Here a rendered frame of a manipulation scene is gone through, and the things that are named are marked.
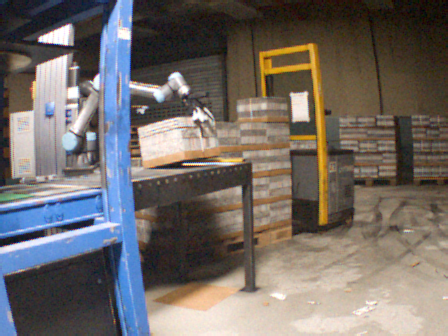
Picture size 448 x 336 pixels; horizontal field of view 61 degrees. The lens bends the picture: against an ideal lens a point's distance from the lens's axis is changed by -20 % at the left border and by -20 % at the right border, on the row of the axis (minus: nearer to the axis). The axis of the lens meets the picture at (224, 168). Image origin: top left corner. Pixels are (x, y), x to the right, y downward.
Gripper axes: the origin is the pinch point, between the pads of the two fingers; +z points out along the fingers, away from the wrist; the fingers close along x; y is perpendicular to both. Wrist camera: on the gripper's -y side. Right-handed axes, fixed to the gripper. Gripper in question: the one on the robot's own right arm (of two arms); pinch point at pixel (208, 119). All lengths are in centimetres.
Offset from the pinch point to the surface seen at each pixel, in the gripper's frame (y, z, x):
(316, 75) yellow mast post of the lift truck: -30, -31, -194
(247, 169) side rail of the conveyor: 7.5, 30.2, -21.6
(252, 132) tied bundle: 35, -13, -133
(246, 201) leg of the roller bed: 20, 44, -23
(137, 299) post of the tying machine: 7, 68, 112
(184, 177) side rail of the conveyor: 5, 28, 45
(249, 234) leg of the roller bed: 30, 61, -22
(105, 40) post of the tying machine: -38, -7, 112
